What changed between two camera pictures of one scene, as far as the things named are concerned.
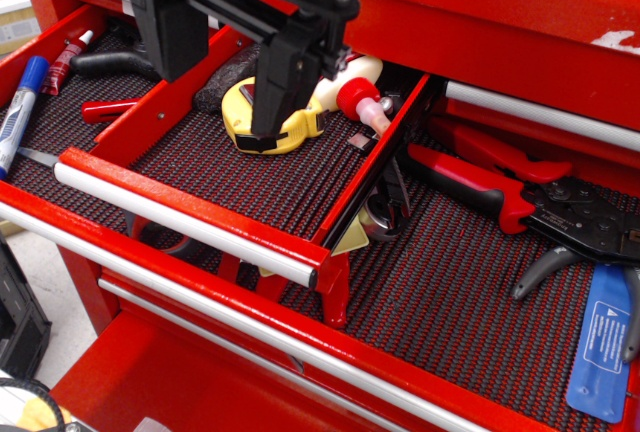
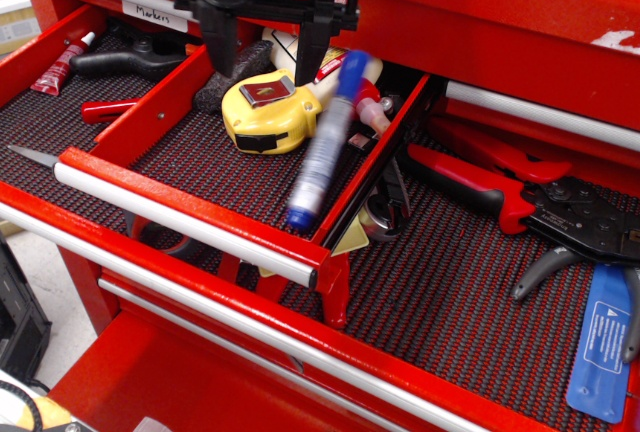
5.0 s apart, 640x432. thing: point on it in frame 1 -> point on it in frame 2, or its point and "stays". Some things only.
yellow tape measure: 305,121 stays
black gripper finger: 175,27 -> 220,36
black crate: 25,325 stays
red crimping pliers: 523,189 stays
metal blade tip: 38,156 stays
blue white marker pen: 15,128 -> 327,140
